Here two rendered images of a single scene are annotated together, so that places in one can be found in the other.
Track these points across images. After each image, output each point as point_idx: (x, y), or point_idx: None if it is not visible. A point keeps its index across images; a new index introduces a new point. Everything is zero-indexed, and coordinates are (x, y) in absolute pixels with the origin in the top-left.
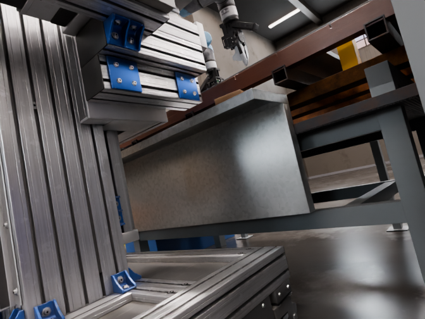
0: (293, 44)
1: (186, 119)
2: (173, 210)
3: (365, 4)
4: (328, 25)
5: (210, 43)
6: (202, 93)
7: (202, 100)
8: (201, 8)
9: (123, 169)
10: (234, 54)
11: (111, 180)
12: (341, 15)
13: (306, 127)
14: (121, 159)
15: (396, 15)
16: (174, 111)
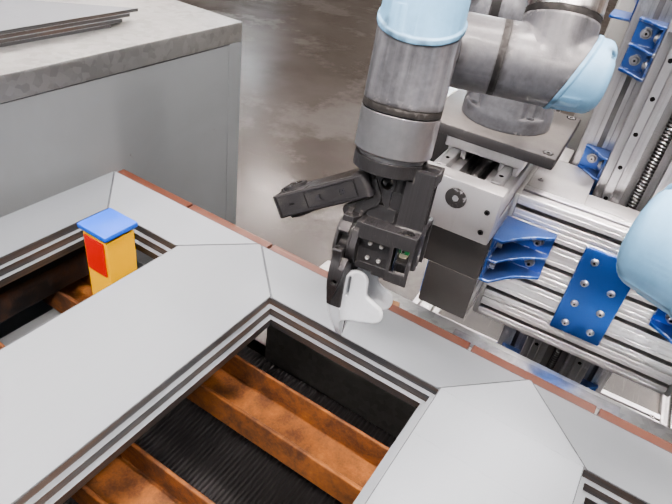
0: (244, 231)
1: (448, 319)
2: None
3: (155, 185)
4: (195, 205)
5: (621, 280)
6: (467, 343)
7: (419, 296)
8: (496, 96)
9: (529, 350)
10: (380, 288)
11: (504, 325)
12: (164, 196)
13: (250, 344)
14: (534, 339)
15: (236, 192)
16: (597, 413)
